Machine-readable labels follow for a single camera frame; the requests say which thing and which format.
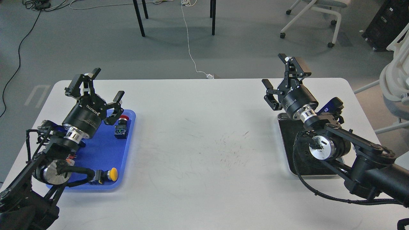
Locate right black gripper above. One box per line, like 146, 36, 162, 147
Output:
262, 53, 318, 121

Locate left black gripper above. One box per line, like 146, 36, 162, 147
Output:
62, 67, 125, 139

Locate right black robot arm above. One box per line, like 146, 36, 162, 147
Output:
262, 53, 409, 208

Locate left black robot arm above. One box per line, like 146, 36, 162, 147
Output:
1, 67, 124, 230

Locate silver metal tray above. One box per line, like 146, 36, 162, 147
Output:
277, 113, 337, 177

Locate blue plastic tray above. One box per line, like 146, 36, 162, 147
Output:
66, 109, 137, 192

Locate white office chair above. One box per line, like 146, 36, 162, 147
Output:
279, 0, 351, 48

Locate black table legs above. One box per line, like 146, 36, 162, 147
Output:
133, 0, 216, 37

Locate white chair at right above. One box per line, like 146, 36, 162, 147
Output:
354, 25, 409, 134

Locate black equipment case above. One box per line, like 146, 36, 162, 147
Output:
362, 0, 409, 51

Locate red push button switch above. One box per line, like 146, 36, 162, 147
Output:
114, 115, 129, 139

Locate white cable on floor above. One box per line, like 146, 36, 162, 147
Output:
153, 0, 214, 79

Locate yellow push button switch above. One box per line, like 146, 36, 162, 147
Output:
88, 167, 118, 185

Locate black cable on floor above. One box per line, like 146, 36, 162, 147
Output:
0, 0, 77, 118

